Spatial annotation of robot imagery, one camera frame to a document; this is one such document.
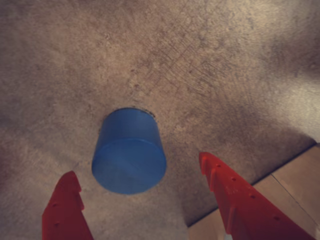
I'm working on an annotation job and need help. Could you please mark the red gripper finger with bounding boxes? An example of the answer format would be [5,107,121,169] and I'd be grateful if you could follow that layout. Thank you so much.
[198,151,317,240]
[41,170,95,240]

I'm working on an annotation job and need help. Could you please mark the blue cylinder block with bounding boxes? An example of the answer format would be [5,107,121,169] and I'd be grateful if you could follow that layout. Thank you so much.
[91,107,168,196]

